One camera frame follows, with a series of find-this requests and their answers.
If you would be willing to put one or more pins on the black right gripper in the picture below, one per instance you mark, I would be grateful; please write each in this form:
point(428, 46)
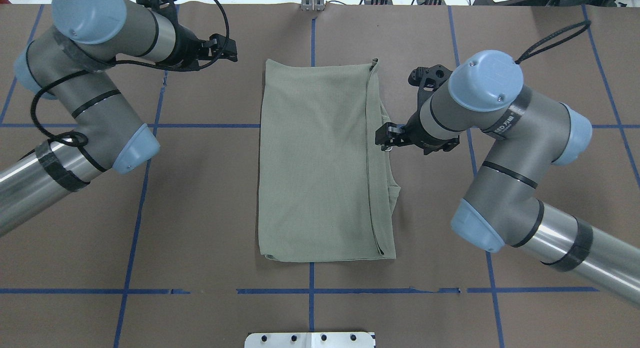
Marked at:
point(413, 134)

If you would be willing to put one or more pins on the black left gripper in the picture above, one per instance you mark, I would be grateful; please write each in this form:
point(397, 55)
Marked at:
point(186, 42)

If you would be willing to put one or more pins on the olive green long-sleeve shirt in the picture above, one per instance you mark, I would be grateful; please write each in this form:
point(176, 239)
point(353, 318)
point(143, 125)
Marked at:
point(326, 190)

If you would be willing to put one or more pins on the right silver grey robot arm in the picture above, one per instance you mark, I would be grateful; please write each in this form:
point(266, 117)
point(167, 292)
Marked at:
point(531, 133)

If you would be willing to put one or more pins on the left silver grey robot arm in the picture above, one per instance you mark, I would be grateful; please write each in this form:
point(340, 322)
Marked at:
point(89, 125)

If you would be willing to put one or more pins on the white metal base plate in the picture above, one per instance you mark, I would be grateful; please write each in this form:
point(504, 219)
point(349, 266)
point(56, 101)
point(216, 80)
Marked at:
point(311, 340)

